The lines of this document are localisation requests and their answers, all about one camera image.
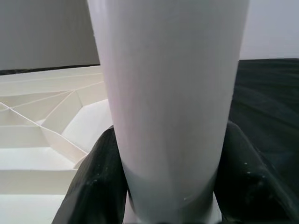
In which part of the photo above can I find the black table cloth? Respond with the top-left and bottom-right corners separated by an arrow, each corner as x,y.
0,57 -> 299,224

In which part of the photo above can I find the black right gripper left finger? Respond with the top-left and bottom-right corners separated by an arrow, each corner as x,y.
51,126 -> 131,224

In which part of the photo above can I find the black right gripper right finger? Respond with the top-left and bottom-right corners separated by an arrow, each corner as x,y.
214,121 -> 299,224

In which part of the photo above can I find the white plastic table top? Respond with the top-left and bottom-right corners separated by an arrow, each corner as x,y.
0,65 -> 115,224

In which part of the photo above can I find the white plastic table leg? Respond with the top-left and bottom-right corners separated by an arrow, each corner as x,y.
86,0 -> 250,224

